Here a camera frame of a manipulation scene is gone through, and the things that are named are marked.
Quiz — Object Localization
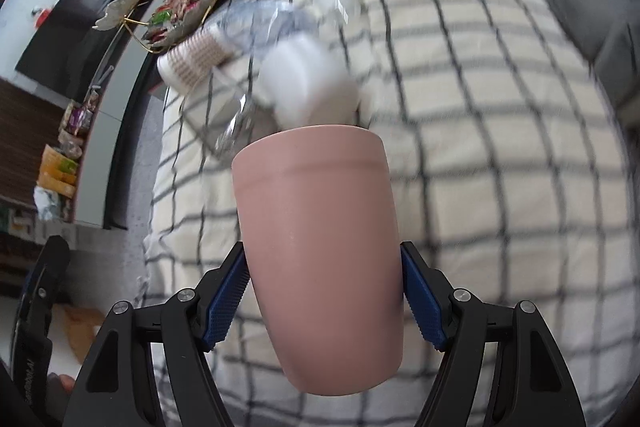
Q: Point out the pink plastic cup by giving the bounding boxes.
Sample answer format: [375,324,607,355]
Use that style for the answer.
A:
[232,124,404,395]

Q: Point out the patterned paper cup stack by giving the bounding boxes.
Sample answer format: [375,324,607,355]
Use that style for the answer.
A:
[156,24,236,96]

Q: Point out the white plastic cup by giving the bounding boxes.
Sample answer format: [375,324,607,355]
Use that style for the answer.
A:
[258,32,359,130]

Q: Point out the frosted clear plastic cup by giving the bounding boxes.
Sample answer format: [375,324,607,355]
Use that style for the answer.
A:
[310,0,363,32]

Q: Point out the orange snack bags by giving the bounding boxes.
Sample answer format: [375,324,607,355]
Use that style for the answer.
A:
[37,145,78,199]

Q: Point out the grey white tv cabinet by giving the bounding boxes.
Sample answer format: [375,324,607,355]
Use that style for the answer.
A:
[70,0,160,229]

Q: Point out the checkered white tablecloth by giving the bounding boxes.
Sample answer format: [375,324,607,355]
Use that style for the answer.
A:
[137,0,639,426]

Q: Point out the grey square glass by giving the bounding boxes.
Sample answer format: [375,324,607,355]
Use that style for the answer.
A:
[209,94,256,160]

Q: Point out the black flat television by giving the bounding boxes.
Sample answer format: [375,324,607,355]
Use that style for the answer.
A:
[16,0,116,102]

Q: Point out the tiered white snack bowl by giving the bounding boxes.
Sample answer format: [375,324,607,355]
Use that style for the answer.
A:
[92,0,217,54]

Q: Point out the clear plastic pitcher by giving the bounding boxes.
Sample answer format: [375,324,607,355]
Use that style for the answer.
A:
[218,0,318,57]

